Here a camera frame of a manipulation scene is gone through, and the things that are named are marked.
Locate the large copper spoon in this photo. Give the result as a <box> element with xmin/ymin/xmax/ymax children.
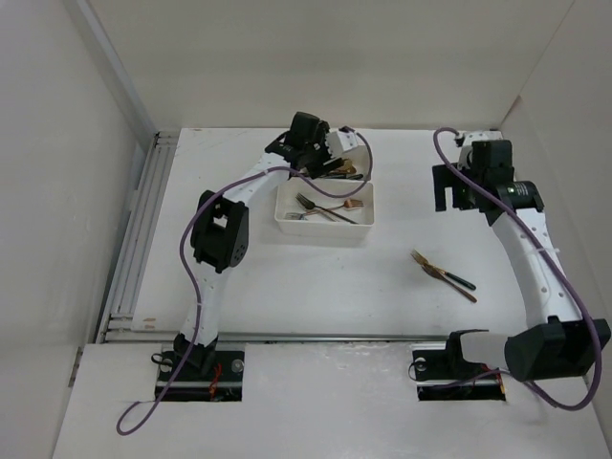
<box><xmin>333</xmin><ymin>161</ymin><xmax>357</xmax><ymax>175</ymax></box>

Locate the black fork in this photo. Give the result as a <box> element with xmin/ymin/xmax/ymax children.
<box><xmin>295</xmin><ymin>193</ymin><xmax>357</xmax><ymax>225</ymax></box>

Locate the gold spoon green handle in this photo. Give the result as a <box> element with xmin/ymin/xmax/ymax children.
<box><xmin>325</xmin><ymin>174</ymin><xmax>364</xmax><ymax>181</ymax></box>

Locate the copper fork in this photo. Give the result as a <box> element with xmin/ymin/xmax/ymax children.
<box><xmin>310</xmin><ymin>199</ymin><xmax>364</xmax><ymax>213</ymax></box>

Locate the gold fork green handle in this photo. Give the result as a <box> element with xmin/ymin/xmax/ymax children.
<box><xmin>410</xmin><ymin>250</ymin><xmax>477</xmax><ymax>291</ymax></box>

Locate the copper knife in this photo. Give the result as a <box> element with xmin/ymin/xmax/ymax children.
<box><xmin>422</xmin><ymin>265</ymin><xmax>477</xmax><ymax>303</ymax></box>

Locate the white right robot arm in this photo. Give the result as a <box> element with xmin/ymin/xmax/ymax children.
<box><xmin>432</xmin><ymin>133</ymin><xmax>611</xmax><ymax>382</ymax></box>

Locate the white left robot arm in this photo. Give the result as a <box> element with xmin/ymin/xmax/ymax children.
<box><xmin>173</xmin><ymin>112</ymin><xmax>335</xmax><ymax>380</ymax></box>

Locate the white far plastic container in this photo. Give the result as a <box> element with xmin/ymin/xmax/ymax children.
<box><xmin>292</xmin><ymin>138</ymin><xmax>374</xmax><ymax>182</ymax></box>

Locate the white plastic container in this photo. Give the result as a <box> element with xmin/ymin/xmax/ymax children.
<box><xmin>292</xmin><ymin>138</ymin><xmax>374</xmax><ymax>182</ymax></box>
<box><xmin>273</xmin><ymin>178</ymin><xmax>375</xmax><ymax>242</ymax></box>

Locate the white near plastic container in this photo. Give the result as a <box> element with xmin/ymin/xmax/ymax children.
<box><xmin>273</xmin><ymin>178</ymin><xmax>375</xmax><ymax>242</ymax></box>

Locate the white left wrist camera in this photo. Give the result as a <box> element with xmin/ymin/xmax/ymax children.
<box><xmin>325</xmin><ymin>126</ymin><xmax>360</xmax><ymax>158</ymax></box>

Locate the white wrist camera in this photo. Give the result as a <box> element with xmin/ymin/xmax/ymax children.
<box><xmin>325</xmin><ymin>126</ymin><xmax>360</xmax><ymax>158</ymax></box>
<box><xmin>454</xmin><ymin>130</ymin><xmax>503</xmax><ymax>171</ymax></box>

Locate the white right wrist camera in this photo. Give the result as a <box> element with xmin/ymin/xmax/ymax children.
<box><xmin>454</xmin><ymin>130</ymin><xmax>503</xmax><ymax>171</ymax></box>

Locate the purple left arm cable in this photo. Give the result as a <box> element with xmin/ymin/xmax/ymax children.
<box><xmin>117</xmin><ymin>126</ymin><xmax>374</xmax><ymax>436</ymax></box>

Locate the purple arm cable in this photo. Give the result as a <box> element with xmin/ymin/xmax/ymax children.
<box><xmin>432</xmin><ymin>126</ymin><xmax>603</xmax><ymax>410</ymax></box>
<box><xmin>117</xmin><ymin>126</ymin><xmax>374</xmax><ymax>436</ymax></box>

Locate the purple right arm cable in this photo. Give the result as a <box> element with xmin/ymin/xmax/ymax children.
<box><xmin>432</xmin><ymin>126</ymin><xmax>603</xmax><ymax>410</ymax></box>

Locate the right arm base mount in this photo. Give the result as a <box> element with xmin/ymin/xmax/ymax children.
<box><xmin>408</xmin><ymin>348</ymin><xmax>506</xmax><ymax>402</ymax></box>

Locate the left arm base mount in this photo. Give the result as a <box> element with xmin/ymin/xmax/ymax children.
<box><xmin>162</xmin><ymin>345</ymin><xmax>246</xmax><ymax>403</ymax></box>

